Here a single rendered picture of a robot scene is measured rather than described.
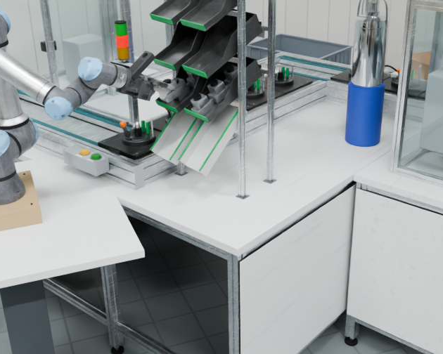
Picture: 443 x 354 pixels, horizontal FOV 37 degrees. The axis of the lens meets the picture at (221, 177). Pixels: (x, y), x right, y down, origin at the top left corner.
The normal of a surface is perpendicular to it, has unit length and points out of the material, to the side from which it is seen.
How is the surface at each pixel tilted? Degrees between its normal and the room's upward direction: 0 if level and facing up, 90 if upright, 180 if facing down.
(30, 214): 90
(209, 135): 45
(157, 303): 0
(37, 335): 90
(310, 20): 90
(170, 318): 0
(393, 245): 90
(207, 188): 0
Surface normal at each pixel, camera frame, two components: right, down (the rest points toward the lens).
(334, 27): 0.36, 0.40
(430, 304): -0.65, 0.34
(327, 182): -0.02, -0.90
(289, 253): 0.75, 0.27
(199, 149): -0.56, -0.44
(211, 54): -0.35, -0.69
